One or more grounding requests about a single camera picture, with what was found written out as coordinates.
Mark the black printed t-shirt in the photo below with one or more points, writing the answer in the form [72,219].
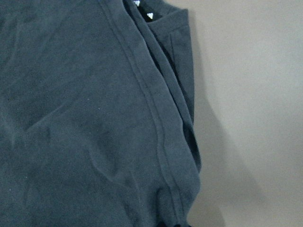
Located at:
[96,114]

